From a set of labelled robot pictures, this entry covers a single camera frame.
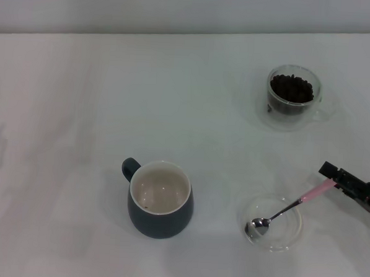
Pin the small clear glass dish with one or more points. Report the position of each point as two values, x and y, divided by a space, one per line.
286 238

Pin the dark grey ceramic mug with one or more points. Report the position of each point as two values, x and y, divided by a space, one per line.
158 227

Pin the pile of coffee beans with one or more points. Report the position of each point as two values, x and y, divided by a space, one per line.
291 88

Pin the clear glass saucer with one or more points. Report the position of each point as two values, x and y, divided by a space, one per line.
262 116

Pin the clear double-wall glass cup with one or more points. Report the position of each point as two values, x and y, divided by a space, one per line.
317 87

